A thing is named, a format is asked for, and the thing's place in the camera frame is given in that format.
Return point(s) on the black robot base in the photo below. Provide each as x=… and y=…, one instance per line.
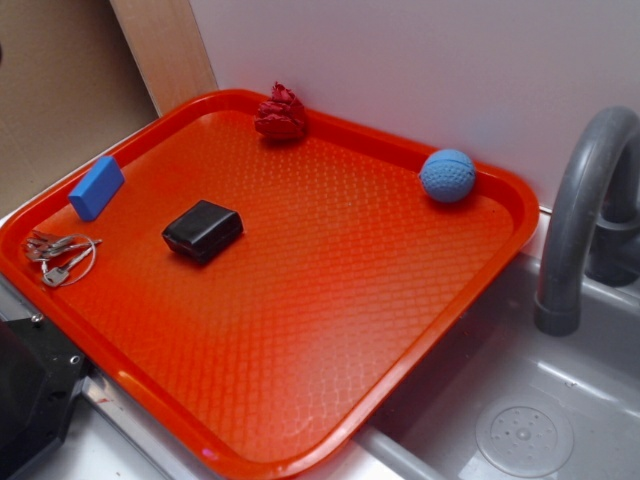
x=42, y=373

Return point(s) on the black box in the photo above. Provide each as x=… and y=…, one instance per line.
x=203, y=232

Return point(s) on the orange plastic tray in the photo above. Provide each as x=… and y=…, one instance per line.
x=267, y=359

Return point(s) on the crumpled red paper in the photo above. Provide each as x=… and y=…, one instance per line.
x=282, y=116

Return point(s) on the blue dimpled ball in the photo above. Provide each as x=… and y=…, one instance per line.
x=448, y=176

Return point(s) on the blue rectangular block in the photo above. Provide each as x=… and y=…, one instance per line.
x=96, y=188

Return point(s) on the grey plastic sink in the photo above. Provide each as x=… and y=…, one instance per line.
x=498, y=399

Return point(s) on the wooden board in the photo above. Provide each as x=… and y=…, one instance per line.
x=168, y=49

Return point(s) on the grey curved faucet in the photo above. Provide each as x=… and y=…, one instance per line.
x=594, y=226

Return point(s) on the silver keys on ring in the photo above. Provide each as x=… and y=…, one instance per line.
x=63, y=260

